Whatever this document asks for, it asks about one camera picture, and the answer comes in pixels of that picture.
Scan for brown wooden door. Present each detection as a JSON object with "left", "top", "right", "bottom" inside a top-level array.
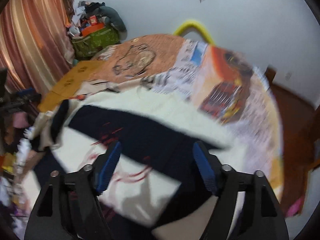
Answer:
[{"left": 265, "top": 66, "right": 319, "bottom": 215}]

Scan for yellow curved headboard bar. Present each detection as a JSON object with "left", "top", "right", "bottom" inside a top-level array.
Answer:
[{"left": 173, "top": 20, "right": 215, "bottom": 46}]

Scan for green patterned storage bag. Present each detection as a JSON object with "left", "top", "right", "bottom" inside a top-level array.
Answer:
[{"left": 71, "top": 27, "right": 120, "bottom": 59}]

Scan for newspaper print bed sheet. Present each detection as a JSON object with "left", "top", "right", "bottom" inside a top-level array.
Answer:
[{"left": 15, "top": 33, "right": 284, "bottom": 240}]

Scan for orange box on bag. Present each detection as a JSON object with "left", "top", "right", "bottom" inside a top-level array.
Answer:
[{"left": 80, "top": 15, "right": 105, "bottom": 37}]

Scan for grey plush toy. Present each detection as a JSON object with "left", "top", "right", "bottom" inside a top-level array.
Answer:
[{"left": 99, "top": 6, "right": 126, "bottom": 33}]

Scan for striped pink curtain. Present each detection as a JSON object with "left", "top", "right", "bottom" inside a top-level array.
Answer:
[{"left": 1, "top": 0, "right": 74, "bottom": 95}]

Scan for clutter pile beside bed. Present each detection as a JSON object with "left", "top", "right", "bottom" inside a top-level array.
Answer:
[{"left": 1, "top": 68, "right": 41, "bottom": 239}]

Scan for yellow wooden board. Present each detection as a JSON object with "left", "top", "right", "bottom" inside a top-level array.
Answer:
[{"left": 38, "top": 61, "right": 104, "bottom": 112}]

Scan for white and navy knit sweater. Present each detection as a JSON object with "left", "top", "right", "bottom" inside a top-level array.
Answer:
[{"left": 34, "top": 88, "right": 246, "bottom": 239}]

